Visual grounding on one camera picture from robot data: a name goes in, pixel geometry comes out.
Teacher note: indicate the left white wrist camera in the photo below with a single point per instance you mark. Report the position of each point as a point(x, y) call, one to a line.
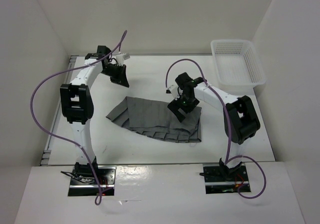
point(121, 57)

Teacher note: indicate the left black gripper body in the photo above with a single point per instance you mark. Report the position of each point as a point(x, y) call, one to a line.
point(113, 71)

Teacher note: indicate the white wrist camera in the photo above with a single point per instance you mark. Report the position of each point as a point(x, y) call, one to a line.
point(174, 90)
point(121, 57)

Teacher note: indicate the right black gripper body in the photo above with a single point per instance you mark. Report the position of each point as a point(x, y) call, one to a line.
point(187, 104)

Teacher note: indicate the white perforated plastic basket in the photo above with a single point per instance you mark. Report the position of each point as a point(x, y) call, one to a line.
point(237, 65)

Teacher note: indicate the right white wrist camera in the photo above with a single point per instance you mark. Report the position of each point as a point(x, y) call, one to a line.
point(174, 90)

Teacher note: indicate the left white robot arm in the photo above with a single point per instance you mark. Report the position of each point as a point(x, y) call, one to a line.
point(78, 108)

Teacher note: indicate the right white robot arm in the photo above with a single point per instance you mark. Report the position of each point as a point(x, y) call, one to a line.
point(240, 118)

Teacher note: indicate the grey pleated skirt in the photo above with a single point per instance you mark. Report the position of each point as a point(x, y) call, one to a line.
point(153, 119)

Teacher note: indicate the aluminium table edge rail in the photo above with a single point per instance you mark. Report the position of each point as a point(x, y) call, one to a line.
point(47, 150)

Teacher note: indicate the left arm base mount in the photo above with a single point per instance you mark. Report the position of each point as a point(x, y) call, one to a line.
point(84, 184)

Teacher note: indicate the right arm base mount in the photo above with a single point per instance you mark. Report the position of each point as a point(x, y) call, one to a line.
point(216, 183)

